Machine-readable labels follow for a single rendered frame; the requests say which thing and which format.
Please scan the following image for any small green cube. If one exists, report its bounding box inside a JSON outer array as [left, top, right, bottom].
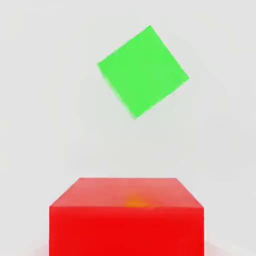
[[96, 24, 190, 121]]

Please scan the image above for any small red cube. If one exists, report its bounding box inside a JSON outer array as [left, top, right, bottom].
[[48, 177, 205, 256]]

